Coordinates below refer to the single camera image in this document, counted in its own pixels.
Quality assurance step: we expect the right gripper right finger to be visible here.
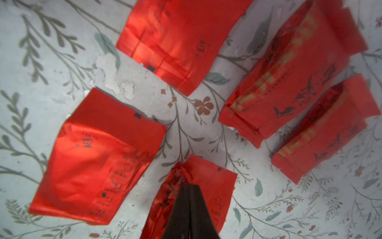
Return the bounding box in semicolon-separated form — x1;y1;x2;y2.
190;184;219;239

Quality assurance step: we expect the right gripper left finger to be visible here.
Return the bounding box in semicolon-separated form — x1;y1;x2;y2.
161;184;190;239

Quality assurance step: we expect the red tea bag three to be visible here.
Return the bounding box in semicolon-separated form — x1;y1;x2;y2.
271;74;381;184

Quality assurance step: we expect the red tea bag four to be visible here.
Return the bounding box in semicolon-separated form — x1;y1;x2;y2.
140;155;237;239

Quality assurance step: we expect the red tea bag five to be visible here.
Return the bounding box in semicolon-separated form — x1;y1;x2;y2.
28;88;167;225

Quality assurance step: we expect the red tea bag two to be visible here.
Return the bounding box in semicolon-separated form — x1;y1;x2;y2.
219;1;367;147

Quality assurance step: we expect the red tea bag one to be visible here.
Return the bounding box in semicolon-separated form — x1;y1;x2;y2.
116;0;251;96

